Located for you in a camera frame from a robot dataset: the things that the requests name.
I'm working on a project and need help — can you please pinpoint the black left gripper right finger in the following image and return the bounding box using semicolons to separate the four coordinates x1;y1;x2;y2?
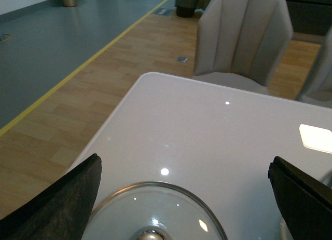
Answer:
268;156;331;239

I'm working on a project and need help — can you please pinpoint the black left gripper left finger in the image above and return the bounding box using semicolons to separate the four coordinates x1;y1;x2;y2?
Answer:
1;154;102;239

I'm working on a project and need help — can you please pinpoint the glass pot lid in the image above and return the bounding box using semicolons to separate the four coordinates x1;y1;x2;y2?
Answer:
82;182;227;239

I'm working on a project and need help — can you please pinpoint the white electric cooking pot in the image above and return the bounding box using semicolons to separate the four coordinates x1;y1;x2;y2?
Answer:
321;171;332;189

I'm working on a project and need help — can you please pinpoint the right beige upholstered chair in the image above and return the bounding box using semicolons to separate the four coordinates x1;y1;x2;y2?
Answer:
296;29;331;108

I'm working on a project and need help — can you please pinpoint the beige upholstered chair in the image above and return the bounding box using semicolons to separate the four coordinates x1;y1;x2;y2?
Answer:
296;29;331;108
192;0;293;95

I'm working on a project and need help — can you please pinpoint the left beige upholstered chair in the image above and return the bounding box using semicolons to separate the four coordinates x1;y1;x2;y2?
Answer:
192;0;293;95

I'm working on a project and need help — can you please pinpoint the floor power socket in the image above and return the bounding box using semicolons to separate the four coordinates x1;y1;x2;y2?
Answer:
176;56;188;63

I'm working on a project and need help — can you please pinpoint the dark kitchen counter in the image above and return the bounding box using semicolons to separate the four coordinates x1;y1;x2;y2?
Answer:
286;0;331;36

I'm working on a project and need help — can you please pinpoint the striped woven basket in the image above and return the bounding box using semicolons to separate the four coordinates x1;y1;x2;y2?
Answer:
175;0;199;18

